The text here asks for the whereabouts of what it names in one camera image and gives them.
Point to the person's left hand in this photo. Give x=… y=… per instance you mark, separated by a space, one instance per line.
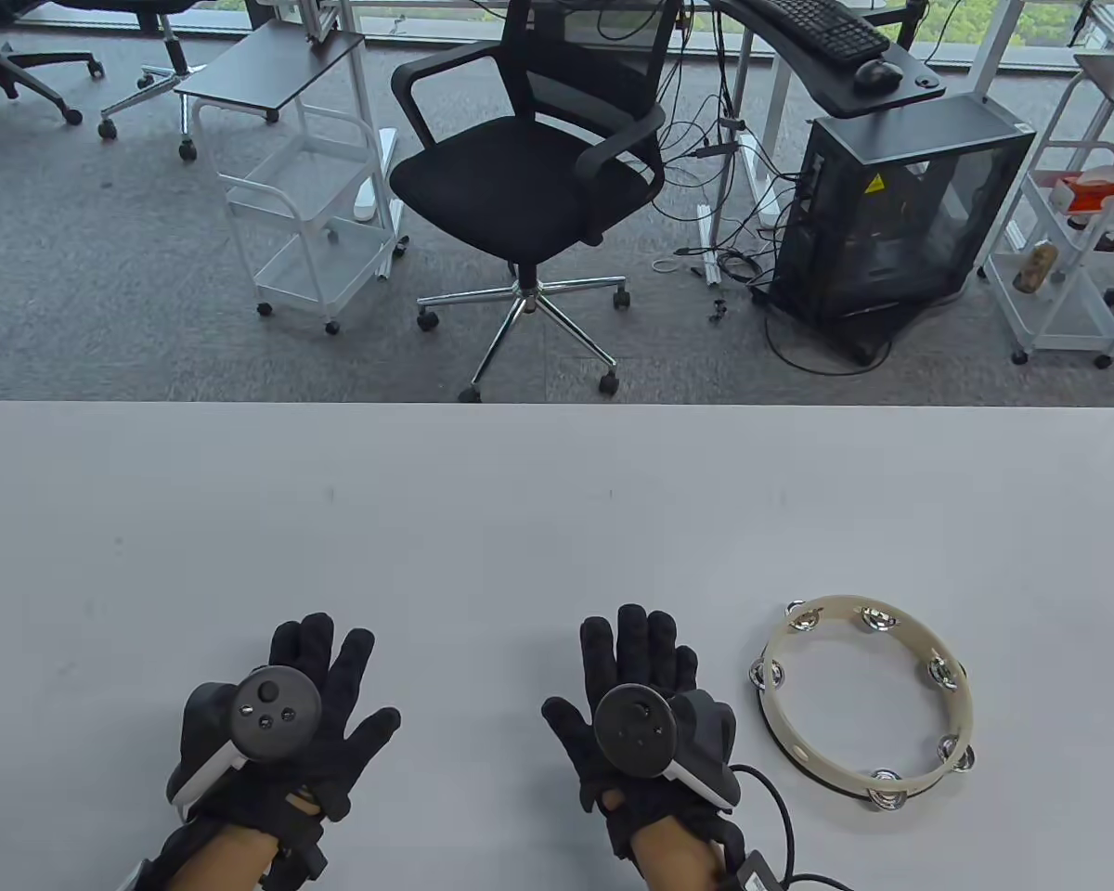
x=343 y=724

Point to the person's right hand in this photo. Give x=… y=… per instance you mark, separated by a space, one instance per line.
x=636 y=650

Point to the round wooden tambourine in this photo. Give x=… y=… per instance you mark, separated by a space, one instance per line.
x=958 y=733

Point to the person's left forearm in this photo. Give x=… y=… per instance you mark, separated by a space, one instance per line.
x=218 y=858

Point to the person's right forearm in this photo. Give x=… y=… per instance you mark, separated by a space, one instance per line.
x=678 y=858

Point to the black and white left controller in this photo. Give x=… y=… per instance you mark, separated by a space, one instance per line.
x=274 y=715

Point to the black and white controller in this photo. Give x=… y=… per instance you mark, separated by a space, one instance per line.
x=274 y=715
x=633 y=729

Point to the black and white right controller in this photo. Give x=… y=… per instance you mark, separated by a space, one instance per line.
x=633 y=729

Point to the black mesh office chair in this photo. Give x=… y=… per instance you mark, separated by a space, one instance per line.
x=520 y=186

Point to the black computer tower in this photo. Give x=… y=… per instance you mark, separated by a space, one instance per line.
x=891 y=223

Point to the brown bottle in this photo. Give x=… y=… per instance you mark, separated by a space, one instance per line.
x=1035 y=267

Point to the dark curved desk top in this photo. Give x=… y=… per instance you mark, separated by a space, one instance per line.
x=835 y=88

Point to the black computer mouse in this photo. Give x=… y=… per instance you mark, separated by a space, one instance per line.
x=877 y=74

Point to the orange and white box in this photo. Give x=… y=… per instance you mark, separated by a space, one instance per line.
x=1088 y=190

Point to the black keyboard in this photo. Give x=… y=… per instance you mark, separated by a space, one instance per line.
x=822 y=26

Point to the white cart with dark top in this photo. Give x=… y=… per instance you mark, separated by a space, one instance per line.
x=269 y=65

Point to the black chair with silver base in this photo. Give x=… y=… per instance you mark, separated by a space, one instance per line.
x=172 y=46

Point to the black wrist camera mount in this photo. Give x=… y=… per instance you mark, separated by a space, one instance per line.
x=302 y=854

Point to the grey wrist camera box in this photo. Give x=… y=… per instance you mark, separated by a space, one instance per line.
x=757 y=874

